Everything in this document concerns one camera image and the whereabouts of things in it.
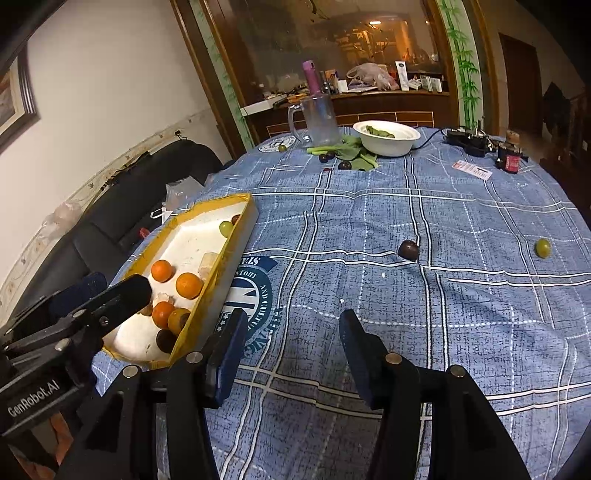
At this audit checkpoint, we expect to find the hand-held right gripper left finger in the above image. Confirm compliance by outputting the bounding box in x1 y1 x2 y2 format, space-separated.
55 308 250 480

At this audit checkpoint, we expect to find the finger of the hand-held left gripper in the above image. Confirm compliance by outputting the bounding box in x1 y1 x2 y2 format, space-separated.
69 274 153 340
46 271 108 315

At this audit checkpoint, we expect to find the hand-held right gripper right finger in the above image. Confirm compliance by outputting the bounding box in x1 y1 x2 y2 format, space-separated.
338 309 532 480

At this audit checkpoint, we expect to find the yellow and white box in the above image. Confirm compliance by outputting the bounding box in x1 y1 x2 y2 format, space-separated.
102 193 259 372

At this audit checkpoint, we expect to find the black sofa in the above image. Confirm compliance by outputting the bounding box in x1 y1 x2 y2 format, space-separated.
9 141 222 324

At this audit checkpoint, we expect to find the clear plastic bag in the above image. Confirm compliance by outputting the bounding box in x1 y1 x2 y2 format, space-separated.
164 178 206 213

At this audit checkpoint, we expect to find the blue plaid tablecloth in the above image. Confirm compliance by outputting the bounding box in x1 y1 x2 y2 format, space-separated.
92 124 591 480

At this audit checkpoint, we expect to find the leafy green vegetable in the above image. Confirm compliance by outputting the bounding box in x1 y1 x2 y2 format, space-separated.
307 136 380 172

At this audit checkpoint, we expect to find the white bowl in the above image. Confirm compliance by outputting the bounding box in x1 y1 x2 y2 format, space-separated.
353 121 422 158

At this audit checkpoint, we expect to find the white label card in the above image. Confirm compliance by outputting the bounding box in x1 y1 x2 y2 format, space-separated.
452 161 491 180

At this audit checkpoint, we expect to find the black power strip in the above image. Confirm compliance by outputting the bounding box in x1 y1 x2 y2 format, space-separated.
443 128 490 157

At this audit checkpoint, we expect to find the clear plastic pitcher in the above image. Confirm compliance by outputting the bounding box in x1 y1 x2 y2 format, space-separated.
287 93 342 147

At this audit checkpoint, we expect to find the black device with red label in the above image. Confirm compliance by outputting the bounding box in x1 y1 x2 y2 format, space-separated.
495 143 522 174

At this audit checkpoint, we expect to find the wooden cabinet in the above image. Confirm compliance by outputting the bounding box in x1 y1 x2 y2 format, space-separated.
171 0 502 158

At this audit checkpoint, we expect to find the pink plastic bag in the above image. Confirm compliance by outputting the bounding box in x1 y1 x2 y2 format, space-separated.
346 63 399 90

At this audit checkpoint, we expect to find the purple bottle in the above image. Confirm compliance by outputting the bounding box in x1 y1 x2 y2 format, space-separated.
302 61 322 95

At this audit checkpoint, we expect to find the black bag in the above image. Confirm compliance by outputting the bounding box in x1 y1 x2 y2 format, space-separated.
541 82 573 134

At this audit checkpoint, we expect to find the framed wall picture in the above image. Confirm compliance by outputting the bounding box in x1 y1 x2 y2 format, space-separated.
0 48 40 153

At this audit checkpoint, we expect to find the black cable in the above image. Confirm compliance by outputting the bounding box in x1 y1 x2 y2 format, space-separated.
412 129 448 149

